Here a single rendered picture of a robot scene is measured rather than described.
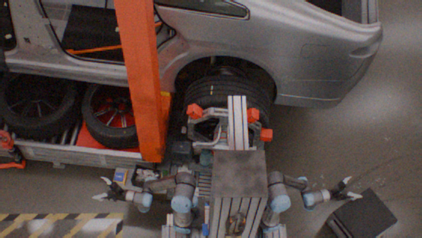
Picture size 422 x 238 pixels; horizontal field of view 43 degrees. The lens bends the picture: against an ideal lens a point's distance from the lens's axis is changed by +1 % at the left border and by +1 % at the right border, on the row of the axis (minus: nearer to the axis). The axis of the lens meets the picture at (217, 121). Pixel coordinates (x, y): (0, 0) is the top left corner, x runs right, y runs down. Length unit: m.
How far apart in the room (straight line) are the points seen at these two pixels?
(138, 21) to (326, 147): 2.72
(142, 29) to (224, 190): 0.96
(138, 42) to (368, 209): 2.43
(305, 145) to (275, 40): 1.62
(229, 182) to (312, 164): 2.46
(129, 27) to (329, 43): 1.42
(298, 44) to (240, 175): 1.37
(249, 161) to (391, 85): 3.20
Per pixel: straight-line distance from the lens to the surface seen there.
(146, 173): 4.17
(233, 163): 2.59
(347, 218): 4.44
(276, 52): 3.74
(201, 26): 3.61
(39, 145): 4.63
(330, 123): 5.19
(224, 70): 4.14
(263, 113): 3.90
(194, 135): 4.11
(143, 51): 3.02
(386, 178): 5.08
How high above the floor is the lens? 4.37
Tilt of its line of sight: 60 degrees down
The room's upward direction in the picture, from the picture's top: 5 degrees clockwise
